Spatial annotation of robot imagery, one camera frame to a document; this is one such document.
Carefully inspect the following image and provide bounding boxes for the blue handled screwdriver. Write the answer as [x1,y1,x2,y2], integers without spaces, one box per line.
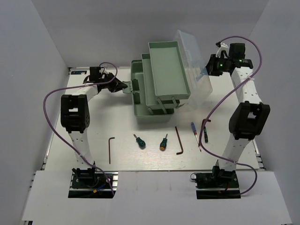
[191,122,202,151]

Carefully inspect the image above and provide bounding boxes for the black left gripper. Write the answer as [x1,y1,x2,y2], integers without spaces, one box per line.
[99,72,127,92]

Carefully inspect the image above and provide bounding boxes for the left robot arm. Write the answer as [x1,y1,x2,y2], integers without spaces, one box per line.
[60,66,128,187]

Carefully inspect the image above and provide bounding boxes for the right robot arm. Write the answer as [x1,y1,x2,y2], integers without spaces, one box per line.
[206,42,270,187]

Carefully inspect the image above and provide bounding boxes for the green stubby phillips screwdriver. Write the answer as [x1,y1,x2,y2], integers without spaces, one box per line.
[159,134,168,151]

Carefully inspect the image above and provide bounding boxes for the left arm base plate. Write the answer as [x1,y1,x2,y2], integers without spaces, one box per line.
[68,168,118,199]

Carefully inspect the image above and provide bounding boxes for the black green precision screwdriver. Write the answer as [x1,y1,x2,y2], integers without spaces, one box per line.
[203,126,209,143]

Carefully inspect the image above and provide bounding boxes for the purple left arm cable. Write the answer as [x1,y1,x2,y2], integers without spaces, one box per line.
[43,61,121,196]

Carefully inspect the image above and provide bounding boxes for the green toolbox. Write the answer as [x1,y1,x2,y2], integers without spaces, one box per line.
[123,30,213,124]

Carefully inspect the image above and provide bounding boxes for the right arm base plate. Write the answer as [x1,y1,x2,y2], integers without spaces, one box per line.
[190,172,241,200]

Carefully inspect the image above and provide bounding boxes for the brown hex key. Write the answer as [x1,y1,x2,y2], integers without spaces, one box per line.
[199,119,211,146]
[108,137,115,164]
[175,126,184,155]

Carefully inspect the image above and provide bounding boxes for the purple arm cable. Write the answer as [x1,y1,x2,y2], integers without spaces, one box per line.
[198,35,263,195]
[43,61,121,196]

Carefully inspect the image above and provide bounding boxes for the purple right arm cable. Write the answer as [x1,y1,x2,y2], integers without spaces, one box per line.
[198,35,263,195]

